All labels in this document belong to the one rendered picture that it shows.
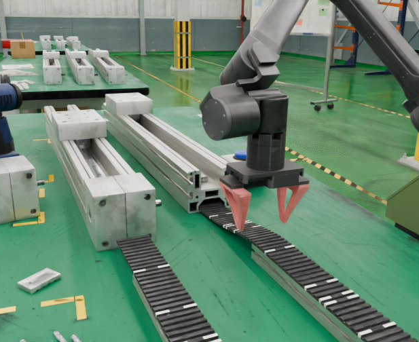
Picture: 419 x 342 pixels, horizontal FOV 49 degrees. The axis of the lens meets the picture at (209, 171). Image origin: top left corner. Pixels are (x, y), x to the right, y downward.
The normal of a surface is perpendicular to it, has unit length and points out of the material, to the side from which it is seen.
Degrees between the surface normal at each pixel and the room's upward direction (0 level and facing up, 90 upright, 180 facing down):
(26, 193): 90
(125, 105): 90
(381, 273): 0
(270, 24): 42
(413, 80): 98
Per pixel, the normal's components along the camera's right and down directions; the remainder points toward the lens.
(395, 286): 0.01, -0.95
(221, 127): -0.80, 0.18
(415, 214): -0.93, 0.11
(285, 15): 0.48, -0.44
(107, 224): 0.40, 0.29
